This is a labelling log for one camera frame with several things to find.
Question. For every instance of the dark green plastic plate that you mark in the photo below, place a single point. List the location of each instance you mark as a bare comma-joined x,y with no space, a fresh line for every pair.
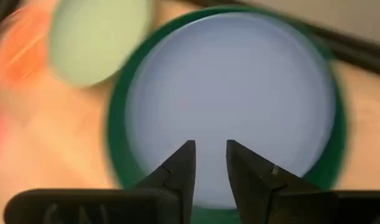
116,124

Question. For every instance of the blue plastic plate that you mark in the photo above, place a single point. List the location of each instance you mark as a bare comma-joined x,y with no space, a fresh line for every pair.
230,87

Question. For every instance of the small translucent orange plate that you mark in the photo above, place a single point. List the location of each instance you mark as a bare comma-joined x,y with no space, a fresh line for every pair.
21,49

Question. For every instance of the mint green plastic plate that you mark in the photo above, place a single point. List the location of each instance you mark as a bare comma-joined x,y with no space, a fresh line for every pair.
96,40

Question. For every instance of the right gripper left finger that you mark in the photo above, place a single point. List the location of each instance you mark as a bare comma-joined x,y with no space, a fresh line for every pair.
183,174

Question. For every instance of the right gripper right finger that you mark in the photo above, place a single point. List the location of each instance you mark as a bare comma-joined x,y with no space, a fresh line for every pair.
248,180

